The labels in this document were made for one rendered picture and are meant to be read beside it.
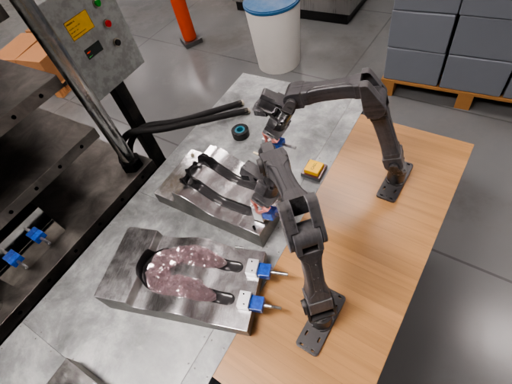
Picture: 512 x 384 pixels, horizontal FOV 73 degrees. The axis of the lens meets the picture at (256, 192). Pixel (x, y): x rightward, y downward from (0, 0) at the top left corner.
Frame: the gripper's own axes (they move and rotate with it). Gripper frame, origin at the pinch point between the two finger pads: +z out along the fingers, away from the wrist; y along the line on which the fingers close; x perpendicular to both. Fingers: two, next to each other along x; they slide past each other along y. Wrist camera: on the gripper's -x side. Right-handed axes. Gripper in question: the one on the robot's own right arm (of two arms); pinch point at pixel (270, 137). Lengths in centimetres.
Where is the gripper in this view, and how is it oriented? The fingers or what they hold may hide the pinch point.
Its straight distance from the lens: 134.5
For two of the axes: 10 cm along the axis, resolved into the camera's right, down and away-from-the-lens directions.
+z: -2.5, 3.7, 8.9
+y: -5.0, 7.4, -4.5
